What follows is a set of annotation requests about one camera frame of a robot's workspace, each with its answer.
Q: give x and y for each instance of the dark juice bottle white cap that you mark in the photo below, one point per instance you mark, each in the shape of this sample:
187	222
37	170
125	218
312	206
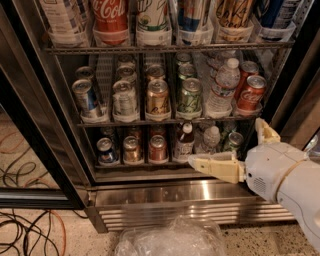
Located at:
184	143

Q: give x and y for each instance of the blue silver can top shelf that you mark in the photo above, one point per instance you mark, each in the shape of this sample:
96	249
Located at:
192	14

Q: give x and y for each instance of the gold soda can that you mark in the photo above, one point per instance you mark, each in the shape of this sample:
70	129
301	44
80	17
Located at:
157	97
155	72

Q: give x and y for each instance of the gold soda can rear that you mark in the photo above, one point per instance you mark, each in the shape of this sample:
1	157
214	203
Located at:
155	72

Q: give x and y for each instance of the gold black can top shelf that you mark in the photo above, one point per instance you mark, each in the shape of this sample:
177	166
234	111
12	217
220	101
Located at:
234	13

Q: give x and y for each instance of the red cola can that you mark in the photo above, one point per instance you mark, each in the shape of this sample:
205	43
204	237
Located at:
251	93
247	68

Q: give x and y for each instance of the red can bottom shelf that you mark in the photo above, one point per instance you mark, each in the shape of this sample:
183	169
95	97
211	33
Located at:
157	148

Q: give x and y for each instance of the green can bottom shelf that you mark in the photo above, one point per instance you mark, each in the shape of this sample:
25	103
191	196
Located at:
233	142

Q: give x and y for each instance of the blue silver can rear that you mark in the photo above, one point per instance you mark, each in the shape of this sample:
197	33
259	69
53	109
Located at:
86	73

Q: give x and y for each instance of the stainless fridge base grille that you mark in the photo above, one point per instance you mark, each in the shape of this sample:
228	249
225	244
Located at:
115	208

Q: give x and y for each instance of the green soda can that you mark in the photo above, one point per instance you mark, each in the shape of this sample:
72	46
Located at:
190	96
183	58
185	71

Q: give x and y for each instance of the gold can bottom shelf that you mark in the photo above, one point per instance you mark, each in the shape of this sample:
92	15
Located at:
132	149

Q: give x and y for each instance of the blue silver can front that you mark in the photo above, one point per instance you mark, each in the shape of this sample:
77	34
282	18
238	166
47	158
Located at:
86	98

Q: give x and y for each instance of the white silver can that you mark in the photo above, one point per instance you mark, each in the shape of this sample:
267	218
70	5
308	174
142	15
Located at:
126	60
124	97
126	73

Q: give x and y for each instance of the gold soda can front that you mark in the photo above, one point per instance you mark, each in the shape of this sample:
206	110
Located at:
157	97

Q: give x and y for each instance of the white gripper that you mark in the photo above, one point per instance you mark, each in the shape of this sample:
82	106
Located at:
269	171

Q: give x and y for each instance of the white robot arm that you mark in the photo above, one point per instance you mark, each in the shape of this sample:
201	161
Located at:
299	193

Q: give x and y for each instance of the red cola can rear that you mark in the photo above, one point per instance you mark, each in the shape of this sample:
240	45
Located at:
247	68

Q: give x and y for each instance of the middle wire shelf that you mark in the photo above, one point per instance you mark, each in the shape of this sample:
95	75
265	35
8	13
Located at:
168	121

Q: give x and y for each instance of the clear plastic bag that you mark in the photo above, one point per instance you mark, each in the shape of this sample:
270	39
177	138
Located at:
181	237

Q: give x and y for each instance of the white silver can front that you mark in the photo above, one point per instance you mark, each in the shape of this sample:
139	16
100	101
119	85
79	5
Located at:
124	97

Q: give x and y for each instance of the white label bottle top shelf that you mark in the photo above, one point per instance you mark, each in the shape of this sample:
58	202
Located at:
66	16

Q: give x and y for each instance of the red cola can front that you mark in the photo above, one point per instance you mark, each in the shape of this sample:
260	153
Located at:
251	93

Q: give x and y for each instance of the blue can bottom shelf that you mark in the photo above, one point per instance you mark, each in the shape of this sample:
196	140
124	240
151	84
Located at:
106	151

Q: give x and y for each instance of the green soda can front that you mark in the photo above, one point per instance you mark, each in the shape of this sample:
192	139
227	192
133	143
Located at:
190	96

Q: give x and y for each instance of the clear water bottle middle shelf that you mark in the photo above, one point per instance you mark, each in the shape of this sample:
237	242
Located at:
224	85

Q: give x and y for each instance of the red cola bottle top shelf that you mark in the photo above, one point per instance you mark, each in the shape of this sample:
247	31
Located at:
111	21

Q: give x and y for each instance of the small water bottle bottom shelf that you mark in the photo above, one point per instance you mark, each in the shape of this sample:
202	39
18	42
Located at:
208	140

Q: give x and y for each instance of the top wire shelf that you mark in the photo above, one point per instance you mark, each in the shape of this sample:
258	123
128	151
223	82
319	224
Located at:
168	49

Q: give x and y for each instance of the green soda can rear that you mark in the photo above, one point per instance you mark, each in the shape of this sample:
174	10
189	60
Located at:
183	58

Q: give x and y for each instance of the wire shelf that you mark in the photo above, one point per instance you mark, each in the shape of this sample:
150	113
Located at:
168	49
168	121

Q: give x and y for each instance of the white silver can rear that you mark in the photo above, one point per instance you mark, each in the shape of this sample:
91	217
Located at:
126	60

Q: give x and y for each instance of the right glass fridge door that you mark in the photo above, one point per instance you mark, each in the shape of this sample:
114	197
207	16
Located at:
297	95

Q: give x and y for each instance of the left glass fridge door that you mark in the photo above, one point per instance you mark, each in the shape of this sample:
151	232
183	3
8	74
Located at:
35	91

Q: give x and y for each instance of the glass fridge door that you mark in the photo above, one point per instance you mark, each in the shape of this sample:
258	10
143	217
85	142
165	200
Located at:
297	95
35	91

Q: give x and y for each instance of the white green bottle top shelf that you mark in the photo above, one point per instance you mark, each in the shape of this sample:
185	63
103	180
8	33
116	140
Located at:
152	15

